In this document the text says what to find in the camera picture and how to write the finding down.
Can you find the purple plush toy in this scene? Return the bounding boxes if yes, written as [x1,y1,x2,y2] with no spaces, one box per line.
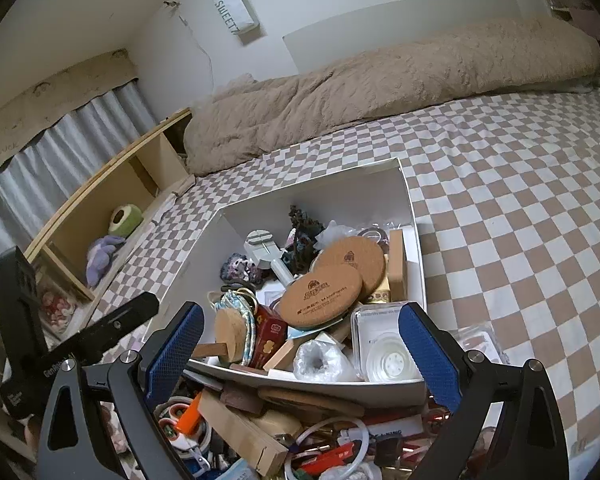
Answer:
[85,235,128,288]

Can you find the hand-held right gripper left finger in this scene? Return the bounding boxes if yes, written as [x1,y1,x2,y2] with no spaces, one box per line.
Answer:
[35,302,206,480]

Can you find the red snack box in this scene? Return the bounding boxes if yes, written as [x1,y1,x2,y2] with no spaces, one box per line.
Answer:
[250,305,290,371]

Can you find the dark figurine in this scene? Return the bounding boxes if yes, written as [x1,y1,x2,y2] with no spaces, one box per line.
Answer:
[280,205,326,276]

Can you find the blue patterned round coasters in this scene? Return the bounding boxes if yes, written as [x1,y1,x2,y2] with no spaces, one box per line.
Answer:
[215,290,260,367]

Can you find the long light wooden block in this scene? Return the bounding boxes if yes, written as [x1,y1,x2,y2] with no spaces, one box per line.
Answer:
[197,390,288,478]

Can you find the white cardboard box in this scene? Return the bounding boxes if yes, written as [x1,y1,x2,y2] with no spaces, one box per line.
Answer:
[152,157,428,408]

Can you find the beige fluffy blanket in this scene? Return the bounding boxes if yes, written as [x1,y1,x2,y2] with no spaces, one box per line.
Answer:
[182,12,600,176]

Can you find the small printed cork coaster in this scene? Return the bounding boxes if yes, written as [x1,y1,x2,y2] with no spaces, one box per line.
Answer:
[311,236,387,298]

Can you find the pale green slotted tool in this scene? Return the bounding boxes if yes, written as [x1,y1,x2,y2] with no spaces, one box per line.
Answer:
[244,229,296,286]

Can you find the wooden shelf unit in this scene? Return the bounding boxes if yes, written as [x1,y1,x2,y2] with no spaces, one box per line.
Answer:
[0,107,196,461]

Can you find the dark brown wooden block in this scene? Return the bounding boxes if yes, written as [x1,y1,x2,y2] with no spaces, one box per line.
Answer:
[220,382,266,413]

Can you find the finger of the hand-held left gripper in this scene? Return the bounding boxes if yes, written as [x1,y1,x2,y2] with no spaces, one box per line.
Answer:
[67,292,160,356]

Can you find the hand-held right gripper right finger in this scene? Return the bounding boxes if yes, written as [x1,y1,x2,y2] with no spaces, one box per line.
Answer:
[397,302,571,480]

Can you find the beige curtain valance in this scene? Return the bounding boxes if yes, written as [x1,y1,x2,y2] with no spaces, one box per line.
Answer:
[0,50,138,181]

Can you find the avocado plush toy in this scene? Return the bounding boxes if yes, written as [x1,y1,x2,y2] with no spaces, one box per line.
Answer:
[107,205,143,238]

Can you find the checkered bed sheet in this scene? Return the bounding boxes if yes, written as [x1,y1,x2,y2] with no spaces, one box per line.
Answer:
[87,87,600,466]

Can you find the clear plastic case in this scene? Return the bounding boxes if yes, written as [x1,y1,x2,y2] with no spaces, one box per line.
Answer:
[352,302,426,383]

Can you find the cork stopper with wooden handle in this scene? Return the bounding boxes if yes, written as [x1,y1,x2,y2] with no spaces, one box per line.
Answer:
[190,307,253,366]

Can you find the grey curtain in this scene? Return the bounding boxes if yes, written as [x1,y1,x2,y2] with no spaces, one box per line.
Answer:
[0,80,158,261]

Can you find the large printed cork coaster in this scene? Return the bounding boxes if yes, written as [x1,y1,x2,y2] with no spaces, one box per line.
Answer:
[279,264,365,330]

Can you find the white wall hanging pouch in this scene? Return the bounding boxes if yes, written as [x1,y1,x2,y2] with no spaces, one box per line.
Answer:
[207,0,261,43]

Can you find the red and white scissors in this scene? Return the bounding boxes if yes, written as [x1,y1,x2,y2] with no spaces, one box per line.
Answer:
[155,397,211,466]

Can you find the crumpled clear plastic bag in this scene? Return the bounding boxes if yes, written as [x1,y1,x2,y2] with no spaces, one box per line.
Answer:
[294,340,358,383]

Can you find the white plastic ring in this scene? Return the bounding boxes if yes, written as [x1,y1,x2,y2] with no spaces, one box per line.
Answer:
[285,417,370,480]

